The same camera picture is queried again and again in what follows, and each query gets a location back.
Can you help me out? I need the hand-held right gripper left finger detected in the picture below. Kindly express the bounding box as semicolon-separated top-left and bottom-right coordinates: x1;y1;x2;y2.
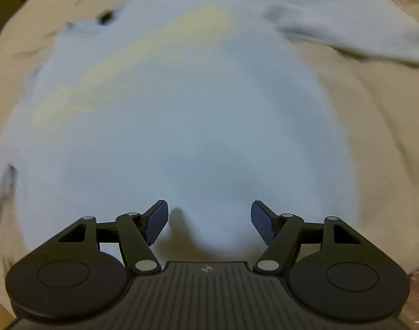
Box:
31;199;169;276

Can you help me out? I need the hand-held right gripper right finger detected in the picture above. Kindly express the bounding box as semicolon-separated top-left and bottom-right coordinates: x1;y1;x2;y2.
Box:
251;200;387;276

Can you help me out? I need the light blue shirt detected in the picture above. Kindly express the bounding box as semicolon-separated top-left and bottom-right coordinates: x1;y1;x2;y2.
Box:
0;0;419;262

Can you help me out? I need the grey duvet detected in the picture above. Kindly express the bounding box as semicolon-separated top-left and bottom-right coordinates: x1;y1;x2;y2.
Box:
0;0;419;330

